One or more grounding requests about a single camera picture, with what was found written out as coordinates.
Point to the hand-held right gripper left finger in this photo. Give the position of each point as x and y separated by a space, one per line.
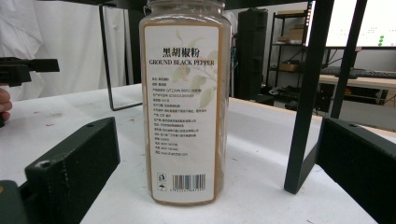
74 161

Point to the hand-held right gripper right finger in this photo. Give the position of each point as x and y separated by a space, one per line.
358 161

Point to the clear ground pepper jar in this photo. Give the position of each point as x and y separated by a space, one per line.
183 109

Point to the white curtain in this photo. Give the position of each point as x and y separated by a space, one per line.
62 46

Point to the wooden desk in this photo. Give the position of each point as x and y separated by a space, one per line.
370 82

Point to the cardboard box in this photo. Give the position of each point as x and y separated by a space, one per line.
289 67

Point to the black shelving unit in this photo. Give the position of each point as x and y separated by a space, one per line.
288 67

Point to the computer monitor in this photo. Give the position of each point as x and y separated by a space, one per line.
378 21

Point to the black metal rack frame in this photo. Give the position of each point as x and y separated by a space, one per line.
308 93

